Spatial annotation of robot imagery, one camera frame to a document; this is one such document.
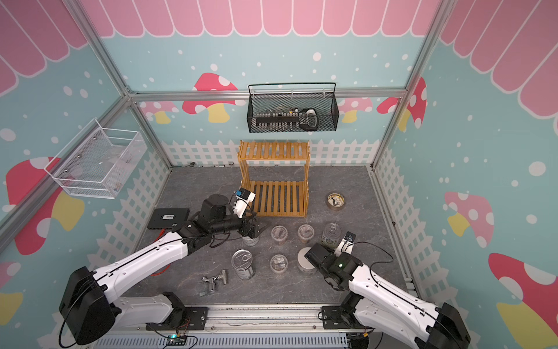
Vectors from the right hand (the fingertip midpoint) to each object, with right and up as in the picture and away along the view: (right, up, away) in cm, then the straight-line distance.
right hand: (335, 256), depth 81 cm
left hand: (-27, +13, -5) cm, 30 cm away
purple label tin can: (-34, +3, +9) cm, 35 cm away
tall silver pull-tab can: (-34, 0, -5) cm, 34 cm away
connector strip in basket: (-22, +53, +9) cm, 58 cm away
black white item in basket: (-9, +54, +9) cm, 56 cm away
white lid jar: (-12, -2, -3) cm, 13 cm away
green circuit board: (-56, -26, -8) cm, 62 cm away
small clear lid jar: (-21, -3, 0) cm, 22 cm away
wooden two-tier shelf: (-23, +34, +37) cm, 55 cm away
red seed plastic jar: (-21, +6, +8) cm, 24 cm away
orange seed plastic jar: (-10, +7, +9) cm, 15 cm away
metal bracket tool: (-43, -8, +1) cm, 43 cm away
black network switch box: (-72, +12, +16) cm, 75 cm away
